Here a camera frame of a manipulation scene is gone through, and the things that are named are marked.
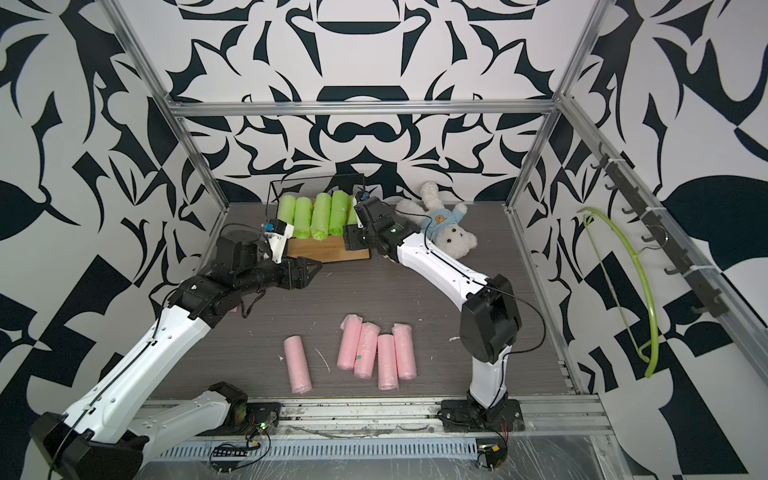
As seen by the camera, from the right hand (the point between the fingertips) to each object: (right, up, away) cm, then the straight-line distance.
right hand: (353, 228), depth 85 cm
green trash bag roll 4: (-5, +5, +6) cm, 9 cm away
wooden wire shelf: (-10, -7, +20) cm, 23 cm away
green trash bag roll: (-21, +6, +6) cm, 23 cm away
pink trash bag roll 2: (-1, -32, -1) cm, 32 cm away
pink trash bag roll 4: (+9, -36, -5) cm, 37 cm away
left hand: (-10, -7, -12) cm, 17 cm away
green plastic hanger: (+61, +4, -6) cm, 62 cm away
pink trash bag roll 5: (+14, -33, -3) cm, 36 cm away
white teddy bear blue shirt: (+28, +1, +17) cm, 33 cm away
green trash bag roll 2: (-16, +3, +4) cm, 16 cm away
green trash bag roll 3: (-10, +3, +4) cm, 11 cm away
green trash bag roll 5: (-1, +4, +5) cm, 6 cm away
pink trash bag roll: (-14, -36, -6) cm, 39 cm away
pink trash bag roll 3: (+4, -33, -3) cm, 33 cm away
